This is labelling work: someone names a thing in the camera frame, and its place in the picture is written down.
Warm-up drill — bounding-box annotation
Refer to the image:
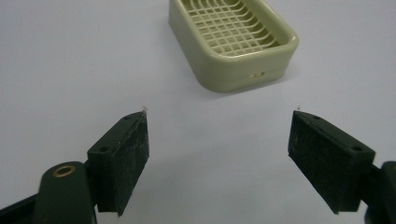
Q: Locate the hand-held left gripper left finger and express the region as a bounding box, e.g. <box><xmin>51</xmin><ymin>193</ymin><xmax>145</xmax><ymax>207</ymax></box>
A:
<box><xmin>86</xmin><ymin>110</ymin><xmax>150</xmax><ymax>217</ymax></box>

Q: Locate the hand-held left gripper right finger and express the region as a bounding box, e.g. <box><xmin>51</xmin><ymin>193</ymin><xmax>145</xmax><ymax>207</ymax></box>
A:
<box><xmin>287</xmin><ymin>109</ymin><xmax>377</xmax><ymax>216</ymax></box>

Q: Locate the pale green soap dish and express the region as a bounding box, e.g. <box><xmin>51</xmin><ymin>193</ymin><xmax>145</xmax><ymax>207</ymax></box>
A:
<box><xmin>168</xmin><ymin>0</ymin><xmax>300</xmax><ymax>93</ymax></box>

